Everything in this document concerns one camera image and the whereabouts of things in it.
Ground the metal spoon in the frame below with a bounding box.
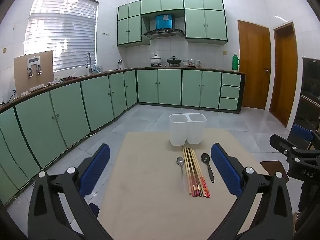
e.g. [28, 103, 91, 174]
[176, 156, 187, 192]

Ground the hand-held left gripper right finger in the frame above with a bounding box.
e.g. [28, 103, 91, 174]
[210, 143, 293, 240]

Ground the green thermos flask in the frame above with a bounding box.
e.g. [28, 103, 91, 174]
[232, 53, 241, 71]

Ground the row of wooden chopsticks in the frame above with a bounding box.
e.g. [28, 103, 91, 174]
[182, 147, 211, 197]

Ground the person's right forearm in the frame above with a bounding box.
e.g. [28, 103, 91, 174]
[296, 180, 320, 240]

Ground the metal kitchen faucet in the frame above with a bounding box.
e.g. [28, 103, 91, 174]
[86, 52, 93, 75]

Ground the black plastic spoon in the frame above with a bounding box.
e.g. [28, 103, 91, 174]
[201, 153, 215, 183]

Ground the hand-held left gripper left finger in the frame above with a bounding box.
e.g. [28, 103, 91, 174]
[27, 143, 113, 240]

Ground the brown wooden stool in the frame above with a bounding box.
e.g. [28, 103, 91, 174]
[260, 160, 290, 180]

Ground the green base cabinet run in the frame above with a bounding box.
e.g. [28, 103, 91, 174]
[0, 70, 138, 207]

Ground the black wok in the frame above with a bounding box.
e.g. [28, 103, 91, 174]
[167, 56, 182, 67]

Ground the brown wooden door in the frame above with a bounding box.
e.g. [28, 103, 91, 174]
[237, 20, 272, 110]
[269, 22, 298, 128]

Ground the white window blind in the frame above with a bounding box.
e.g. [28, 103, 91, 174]
[24, 0, 98, 72]

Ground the white cooking pot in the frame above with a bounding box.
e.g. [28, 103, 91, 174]
[150, 54, 162, 67]

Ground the group of jars and bowls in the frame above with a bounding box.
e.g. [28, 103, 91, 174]
[182, 59, 202, 68]

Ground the black glass cabinet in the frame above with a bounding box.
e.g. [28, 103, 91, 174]
[291, 57, 320, 137]

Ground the white plastic utensil holder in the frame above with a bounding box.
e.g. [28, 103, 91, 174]
[169, 113, 207, 146]

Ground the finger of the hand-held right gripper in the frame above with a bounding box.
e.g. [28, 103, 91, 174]
[270, 134, 299, 155]
[287, 124, 315, 150]

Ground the green base cabinet with drawers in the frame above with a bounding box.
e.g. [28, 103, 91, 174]
[136, 68, 246, 113]

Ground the green wall cabinet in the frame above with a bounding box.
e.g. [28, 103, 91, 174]
[117, 0, 143, 47]
[141, 0, 184, 15]
[183, 0, 228, 46]

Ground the range hood with blue film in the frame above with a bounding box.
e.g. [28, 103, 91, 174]
[143, 14, 185, 40]

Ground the white clamp device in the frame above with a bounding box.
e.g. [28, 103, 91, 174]
[26, 55, 42, 78]

